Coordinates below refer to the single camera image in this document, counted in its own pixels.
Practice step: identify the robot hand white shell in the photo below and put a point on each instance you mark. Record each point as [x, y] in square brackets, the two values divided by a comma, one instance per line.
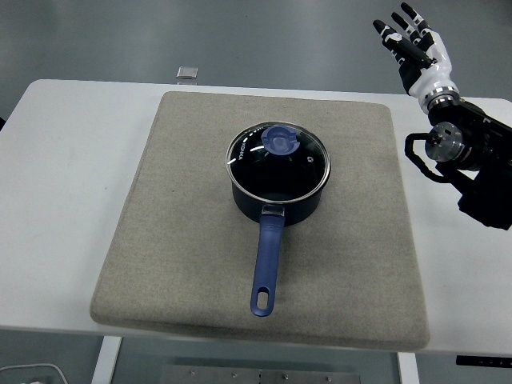
[430, 76]

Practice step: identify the glass pot lid blue knob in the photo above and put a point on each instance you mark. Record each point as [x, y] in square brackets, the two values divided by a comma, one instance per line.
[280, 140]

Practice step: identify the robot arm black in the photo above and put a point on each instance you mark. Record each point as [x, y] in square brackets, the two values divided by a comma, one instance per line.
[476, 152]

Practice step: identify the small silver floor plate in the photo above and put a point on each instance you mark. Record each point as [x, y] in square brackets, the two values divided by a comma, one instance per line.
[187, 73]

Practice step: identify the black bar under table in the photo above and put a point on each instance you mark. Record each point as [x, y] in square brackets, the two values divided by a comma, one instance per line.
[484, 361]

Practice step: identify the white table leg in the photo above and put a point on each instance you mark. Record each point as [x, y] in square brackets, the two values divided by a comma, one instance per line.
[408, 370]
[105, 362]

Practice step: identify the beige fabric mat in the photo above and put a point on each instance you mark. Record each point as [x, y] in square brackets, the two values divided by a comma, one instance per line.
[180, 240]

